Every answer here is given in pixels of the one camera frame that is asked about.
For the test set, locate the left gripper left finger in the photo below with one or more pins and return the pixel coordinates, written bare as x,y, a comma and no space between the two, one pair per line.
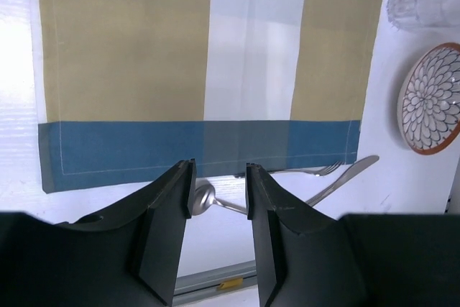
126,254

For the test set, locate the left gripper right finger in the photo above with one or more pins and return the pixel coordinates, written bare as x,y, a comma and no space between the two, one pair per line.
305,258

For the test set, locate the silver spoon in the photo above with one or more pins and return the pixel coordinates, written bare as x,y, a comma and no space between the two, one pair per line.
205,197

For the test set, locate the silver fork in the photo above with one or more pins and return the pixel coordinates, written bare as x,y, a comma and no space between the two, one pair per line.
315,172

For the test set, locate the silver table knife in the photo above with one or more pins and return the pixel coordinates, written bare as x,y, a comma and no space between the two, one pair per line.
346,176

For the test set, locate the blue beige checked placemat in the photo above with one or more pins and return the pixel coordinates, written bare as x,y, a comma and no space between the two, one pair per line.
126,88

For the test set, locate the floral patterned ceramic plate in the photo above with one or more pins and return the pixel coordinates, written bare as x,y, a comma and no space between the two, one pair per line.
428,102

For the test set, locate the clear drinking glass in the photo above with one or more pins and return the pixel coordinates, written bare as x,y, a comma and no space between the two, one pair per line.
412,15

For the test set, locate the aluminium table edge rail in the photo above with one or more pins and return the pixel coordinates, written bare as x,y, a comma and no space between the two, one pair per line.
210,278

